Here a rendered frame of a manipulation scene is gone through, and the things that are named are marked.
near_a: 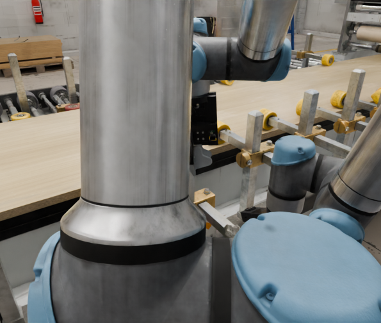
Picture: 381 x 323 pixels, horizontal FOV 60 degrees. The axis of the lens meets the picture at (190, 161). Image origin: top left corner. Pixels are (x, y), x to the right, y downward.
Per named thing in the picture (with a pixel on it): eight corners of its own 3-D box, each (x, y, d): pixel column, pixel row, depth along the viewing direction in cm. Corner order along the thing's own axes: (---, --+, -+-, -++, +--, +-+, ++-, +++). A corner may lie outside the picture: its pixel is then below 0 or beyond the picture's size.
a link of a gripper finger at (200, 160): (213, 181, 80) (210, 147, 76) (189, 182, 81) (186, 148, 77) (213, 174, 83) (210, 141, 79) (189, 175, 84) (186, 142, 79)
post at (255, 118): (250, 234, 121) (264, 111, 98) (243, 238, 120) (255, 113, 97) (244, 229, 124) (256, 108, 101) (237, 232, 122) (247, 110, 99)
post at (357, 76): (338, 181, 142) (366, 69, 119) (333, 183, 140) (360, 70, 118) (331, 177, 145) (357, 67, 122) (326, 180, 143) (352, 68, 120)
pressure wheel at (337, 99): (337, 105, 157) (344, 110, 162) (346, 90, 156) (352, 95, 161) (326, 102, 162) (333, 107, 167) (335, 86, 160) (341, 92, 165)
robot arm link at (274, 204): (260, 187, 68) (287, 176, 72) (257, 205, 70) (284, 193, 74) (287, 206, 62) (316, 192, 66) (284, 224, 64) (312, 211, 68)
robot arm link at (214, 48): (228, 41, 53) (226, 31, 62) (159, 40, 53) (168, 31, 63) (225, 89, 56) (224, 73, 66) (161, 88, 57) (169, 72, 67)
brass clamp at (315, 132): (324, 143, 121) (328, 130, 119) (300, 152, 115) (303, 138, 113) (311, 137, 126) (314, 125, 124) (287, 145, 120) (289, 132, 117)
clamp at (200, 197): (214, 208, 103) (215, 195, 100) (178, 223, 96) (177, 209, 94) (204, 199, 107) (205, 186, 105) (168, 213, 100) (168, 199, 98)
